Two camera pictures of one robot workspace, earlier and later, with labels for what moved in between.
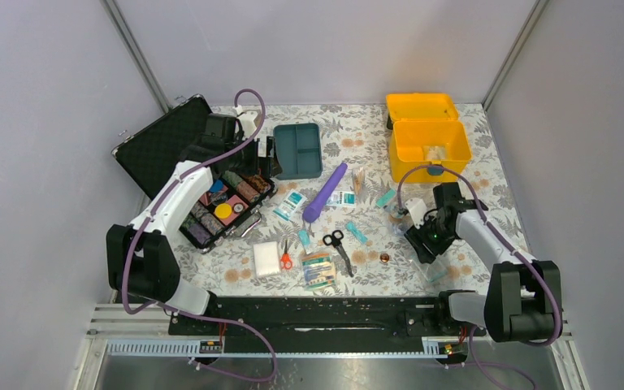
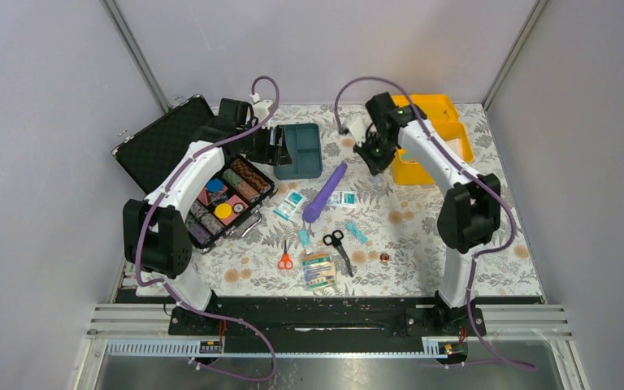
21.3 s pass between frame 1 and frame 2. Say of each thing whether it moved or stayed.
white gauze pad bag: moved
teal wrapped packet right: stayed
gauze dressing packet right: stayed
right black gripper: moved
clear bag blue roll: moved
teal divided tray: stayed
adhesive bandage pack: stayed
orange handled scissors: stayed
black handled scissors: stayed
